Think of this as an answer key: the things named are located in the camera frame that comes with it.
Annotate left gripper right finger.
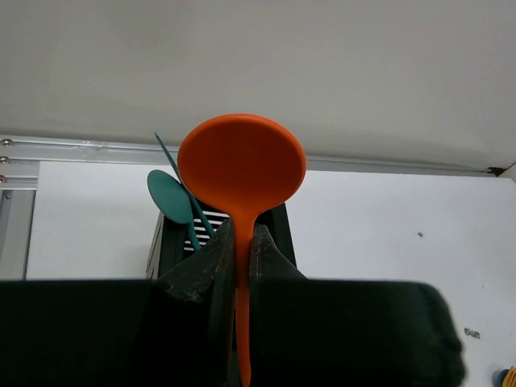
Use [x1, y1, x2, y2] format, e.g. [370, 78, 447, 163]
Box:
[249, 225, 466, 386]

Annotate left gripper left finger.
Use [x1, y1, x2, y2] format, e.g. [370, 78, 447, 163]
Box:
[1, 221, 235, 386]

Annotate teal spoon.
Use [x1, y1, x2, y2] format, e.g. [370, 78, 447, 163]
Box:
[147, 169, 201, 251]

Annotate orange spoon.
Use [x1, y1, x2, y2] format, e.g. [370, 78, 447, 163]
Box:
[177, 114, 306, 386]

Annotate yellow spoon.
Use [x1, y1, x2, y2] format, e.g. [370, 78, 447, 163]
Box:
[497, 366, 516, 387]

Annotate teal knife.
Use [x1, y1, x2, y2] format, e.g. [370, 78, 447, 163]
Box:
[154, 132, 214, 237]

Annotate aluminium frame rail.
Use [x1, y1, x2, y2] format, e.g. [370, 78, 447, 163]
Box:
[1, 138, 515, 284]

